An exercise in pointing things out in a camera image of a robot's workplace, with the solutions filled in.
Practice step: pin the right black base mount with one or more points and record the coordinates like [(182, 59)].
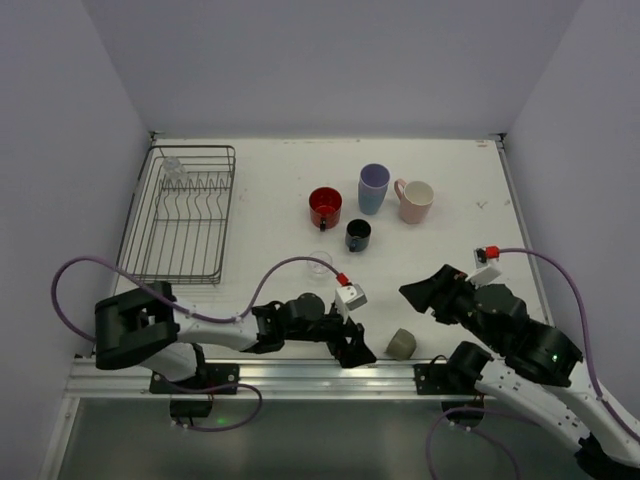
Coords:
[(432, 381)]

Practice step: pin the aluminium rail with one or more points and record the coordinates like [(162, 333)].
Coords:
[(499, 141), (276, 379)]

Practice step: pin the light blue plastic cup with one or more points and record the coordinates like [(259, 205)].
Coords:
[(370, 204)]

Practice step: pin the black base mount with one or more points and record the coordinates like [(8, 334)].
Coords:
[(207, 376), (432, 381)]

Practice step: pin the lavender plastic cup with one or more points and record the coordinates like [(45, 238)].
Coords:
[(373, 180)]

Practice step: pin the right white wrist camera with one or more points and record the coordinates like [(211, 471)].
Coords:
[(487, 267)]

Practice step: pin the pink mug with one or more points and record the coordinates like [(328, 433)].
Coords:
[(416, 198)]

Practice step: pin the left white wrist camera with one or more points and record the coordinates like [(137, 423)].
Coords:
[(349, 298)]

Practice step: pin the wire dish rack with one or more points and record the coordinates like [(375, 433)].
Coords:
[(177, 231)]

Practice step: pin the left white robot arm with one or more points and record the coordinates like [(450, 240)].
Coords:
[(142, 328)]

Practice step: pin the olive green mug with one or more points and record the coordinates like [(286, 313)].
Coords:
[(402, 345)]

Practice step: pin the red mug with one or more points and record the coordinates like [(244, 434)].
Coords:
[(325, 204)]

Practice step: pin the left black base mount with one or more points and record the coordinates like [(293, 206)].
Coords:
[(207, 376)]

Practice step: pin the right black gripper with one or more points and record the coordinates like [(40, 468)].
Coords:
[(448, 289)]

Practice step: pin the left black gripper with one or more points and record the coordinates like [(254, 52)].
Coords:
[(343, 336)]

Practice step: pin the aluminium right side rail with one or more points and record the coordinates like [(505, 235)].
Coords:
[(499, 141)]

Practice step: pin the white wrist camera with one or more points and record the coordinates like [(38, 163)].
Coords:
[(487, 267), (349, 298)]

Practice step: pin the aluminium front rail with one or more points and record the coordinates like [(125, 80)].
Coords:
[(276, 379)]

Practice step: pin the clear glass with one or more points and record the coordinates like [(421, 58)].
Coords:
[(319, 265), (173, 169)]

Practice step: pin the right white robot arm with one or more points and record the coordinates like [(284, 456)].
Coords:
[(531, 366)]

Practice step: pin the dark blue mug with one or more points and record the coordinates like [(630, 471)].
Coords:
[(357, 236)]

